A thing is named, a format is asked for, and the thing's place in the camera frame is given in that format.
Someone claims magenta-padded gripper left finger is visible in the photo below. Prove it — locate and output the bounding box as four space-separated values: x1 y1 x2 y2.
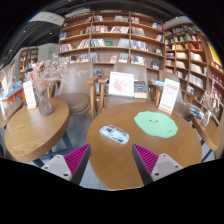
40 143 92 186

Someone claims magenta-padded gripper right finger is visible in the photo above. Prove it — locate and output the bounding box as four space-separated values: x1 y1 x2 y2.
131 143 184 186

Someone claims transparent computer mouse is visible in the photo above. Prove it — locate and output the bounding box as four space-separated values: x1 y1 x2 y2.
98 124 130 145

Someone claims green smiley mouse pad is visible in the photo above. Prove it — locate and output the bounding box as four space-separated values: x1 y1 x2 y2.
133 110 179 139

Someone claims round wooden side table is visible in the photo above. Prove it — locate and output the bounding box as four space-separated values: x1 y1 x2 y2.
4 97 71 163
191 113 221 153
0 99 25 130

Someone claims brown padded wooden armchair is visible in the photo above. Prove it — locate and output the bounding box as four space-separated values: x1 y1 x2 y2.
53 62 100 122
97 62 158 111
148 69 201 121

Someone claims glass vase with pink flowers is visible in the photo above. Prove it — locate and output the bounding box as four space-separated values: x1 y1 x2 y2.
24 54 69 117

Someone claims white standing table sign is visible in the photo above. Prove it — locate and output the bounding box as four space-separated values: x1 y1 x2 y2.
157 78 181 115

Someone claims stack of colourful books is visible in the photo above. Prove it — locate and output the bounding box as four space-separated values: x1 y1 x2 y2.
186 102 205 119

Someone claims dark blue book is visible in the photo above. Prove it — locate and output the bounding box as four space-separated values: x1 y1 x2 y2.
133 80 148 99

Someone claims glass vase with white flowers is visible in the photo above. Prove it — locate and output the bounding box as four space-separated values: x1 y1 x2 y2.
199 78 221 128

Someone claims light blue book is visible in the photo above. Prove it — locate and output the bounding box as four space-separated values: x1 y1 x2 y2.
150 79 166 88

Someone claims white framed flower picture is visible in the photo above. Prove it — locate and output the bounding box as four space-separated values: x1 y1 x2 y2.
107 70 135 98

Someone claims small white table sign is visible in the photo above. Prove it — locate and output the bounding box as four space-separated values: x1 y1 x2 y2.
22 79 38 110

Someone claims curved wooden bookshelf unit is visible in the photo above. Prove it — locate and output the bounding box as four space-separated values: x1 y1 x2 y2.
163 22 224 111

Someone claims distant wooden bookshelf unit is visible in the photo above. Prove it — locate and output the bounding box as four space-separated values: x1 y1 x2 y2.
18 46 39 83

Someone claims large wooden bookshelf unit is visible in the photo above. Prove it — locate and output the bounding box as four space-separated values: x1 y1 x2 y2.
58 10 166 73

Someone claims white ceiling panel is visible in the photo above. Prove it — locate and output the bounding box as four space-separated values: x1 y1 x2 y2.
28 11 66 27

